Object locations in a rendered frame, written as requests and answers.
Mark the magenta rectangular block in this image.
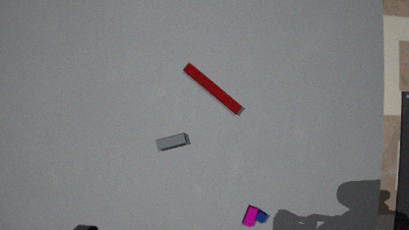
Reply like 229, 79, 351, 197
242, 205, 259, 227

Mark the red rod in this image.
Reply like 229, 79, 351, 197
183, 63, 242, 114

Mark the small blue block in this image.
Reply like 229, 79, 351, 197
255, 209, 267, 223

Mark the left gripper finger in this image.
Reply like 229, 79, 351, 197
73, 225, 98, 230

